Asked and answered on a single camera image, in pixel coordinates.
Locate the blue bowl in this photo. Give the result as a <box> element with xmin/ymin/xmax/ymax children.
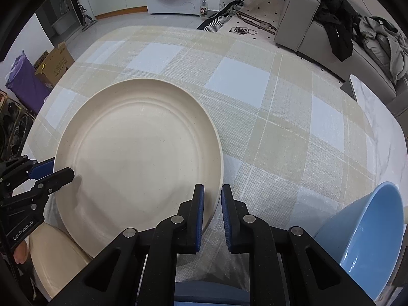
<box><xmin>314</xmin><ymin>182</ymin><xmax>404</xmax><ymax>300</ymax></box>

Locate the large cream plate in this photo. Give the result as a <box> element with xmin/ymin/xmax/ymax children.
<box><xmin>54</xmin><ymin>79</ymin><xmax>223</xmax><ymax>257</ymax></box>

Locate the person's left hand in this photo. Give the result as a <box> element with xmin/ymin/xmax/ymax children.
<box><xmin>13</xmin><ymin>240</ymin><xmax>29</xmax><ymax>264</ymax></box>

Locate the shoe rack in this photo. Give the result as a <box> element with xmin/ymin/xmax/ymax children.
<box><xmin>0</xmin><ymin>91</ymin><xmax>35</xmax><ymax>162</ymax></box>

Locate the cream chair seat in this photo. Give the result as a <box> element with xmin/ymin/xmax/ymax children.
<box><xmin>29</xmin><ymin>222</ymin><xmax>91</xmax><ymax>298</ymax></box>

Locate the purple bag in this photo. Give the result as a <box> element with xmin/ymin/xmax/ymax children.
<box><xmin>6</xmin><ymin>51</ymin><xmax>50</xmax><ymax>115</ymax></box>

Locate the cardboard box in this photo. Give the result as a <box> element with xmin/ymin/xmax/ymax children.
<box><xmin>34</xmin><ymin>42</ymin><xmax>75</xmax><ymax>88</ymax></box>

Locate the plaid tablecloth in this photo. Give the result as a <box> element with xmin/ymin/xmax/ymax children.
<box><xmin>23</xmin><ymin>26</ymin><xmax>376</xmax><ymax>289</ymax></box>

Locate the white marble coffee table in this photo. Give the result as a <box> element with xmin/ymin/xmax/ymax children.
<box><xmin>349</xmin><ymin>75</ymin><xmax>407</xmax><ymax>207</ymax></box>

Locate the plastic bottle on floor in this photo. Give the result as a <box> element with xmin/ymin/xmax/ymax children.
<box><xmin>200</xmin><ymin>0</ymin><xmax>208</xmax><ymax>19</ymax></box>

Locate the grey sofa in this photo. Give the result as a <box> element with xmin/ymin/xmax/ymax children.
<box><xmin>275</xmin><ymin>0</ymin><xmax>407</xmax><ymax>117</ymax></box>

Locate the grey jacket pile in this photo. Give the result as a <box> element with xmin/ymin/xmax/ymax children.
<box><xmin>359</xmin><ymin>17</ymin><xmax>407</xmax><ymax>86</ymax></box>

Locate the black jacket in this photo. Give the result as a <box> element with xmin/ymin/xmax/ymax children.
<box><xmin>314</xmin><ymin>0</ymin><xmax>362</xmax><ymax>62</ymax></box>

